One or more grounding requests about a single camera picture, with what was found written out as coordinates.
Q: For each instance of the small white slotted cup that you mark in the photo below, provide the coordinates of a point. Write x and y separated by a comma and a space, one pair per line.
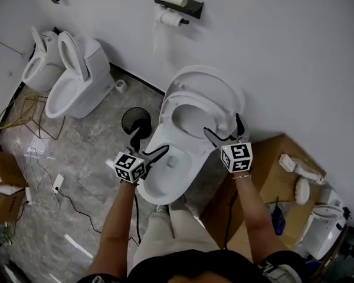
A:
121, 86

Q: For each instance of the small rounded white toilet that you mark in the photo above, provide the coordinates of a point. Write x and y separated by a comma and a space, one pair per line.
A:
38, 66

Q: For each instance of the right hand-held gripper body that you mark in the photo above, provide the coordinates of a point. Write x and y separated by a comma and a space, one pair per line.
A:
237, 158

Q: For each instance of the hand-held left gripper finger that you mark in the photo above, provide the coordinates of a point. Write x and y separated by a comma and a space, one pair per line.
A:
136, 137
156, 153

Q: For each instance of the person's left forearm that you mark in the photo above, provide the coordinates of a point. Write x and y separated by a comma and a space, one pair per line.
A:
118, 223

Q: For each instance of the person's black shirt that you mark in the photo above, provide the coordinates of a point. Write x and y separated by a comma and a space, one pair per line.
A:
194, 265

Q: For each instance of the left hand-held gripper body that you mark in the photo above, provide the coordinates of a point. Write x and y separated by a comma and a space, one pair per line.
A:
129, 167

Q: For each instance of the white toilet bowl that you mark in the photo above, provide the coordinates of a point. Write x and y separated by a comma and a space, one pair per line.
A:
165, 184

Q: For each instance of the small white box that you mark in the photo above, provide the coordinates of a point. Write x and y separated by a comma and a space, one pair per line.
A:
287, 162

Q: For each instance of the white power adapter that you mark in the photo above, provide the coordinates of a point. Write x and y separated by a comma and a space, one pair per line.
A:
28, 195

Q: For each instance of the person's beige trousers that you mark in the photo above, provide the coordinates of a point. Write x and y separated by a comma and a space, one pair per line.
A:
177, 234

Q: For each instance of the dark blue cloth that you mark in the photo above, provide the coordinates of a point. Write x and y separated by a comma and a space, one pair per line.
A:
278, 220

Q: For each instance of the black toilet paper holder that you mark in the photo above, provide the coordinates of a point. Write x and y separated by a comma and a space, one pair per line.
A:
191, 7

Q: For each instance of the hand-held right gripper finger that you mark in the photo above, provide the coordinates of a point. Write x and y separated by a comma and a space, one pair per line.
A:
214, 137
240, 128

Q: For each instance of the large cardboard box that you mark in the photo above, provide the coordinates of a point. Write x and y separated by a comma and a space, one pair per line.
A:
271, 164

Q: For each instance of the person's right forearm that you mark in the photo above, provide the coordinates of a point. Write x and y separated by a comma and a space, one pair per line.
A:
253, 217

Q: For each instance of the black mesh waste bin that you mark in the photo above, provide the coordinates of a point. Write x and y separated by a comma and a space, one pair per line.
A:
129, 119

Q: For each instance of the open small cardboard box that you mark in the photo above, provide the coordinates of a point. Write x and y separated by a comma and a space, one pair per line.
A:
6, 181

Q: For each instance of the tall tank white toilet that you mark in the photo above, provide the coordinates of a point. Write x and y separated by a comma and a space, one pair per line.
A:
85, 81

